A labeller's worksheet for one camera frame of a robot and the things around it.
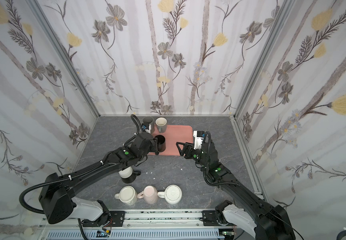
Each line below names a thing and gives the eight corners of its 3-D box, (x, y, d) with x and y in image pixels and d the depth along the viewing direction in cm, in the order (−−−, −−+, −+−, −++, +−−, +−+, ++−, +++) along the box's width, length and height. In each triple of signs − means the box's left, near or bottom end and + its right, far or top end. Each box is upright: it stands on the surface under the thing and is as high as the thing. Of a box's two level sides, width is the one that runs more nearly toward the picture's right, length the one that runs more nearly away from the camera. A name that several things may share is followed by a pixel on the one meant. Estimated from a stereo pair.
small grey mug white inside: (155, 136, 108) (154, 128, 101) (156, 125, 116) (155, 116, 108) (166, 136, 108) (166, 128, 101) (167, 125, 116) (166, 116, 108)
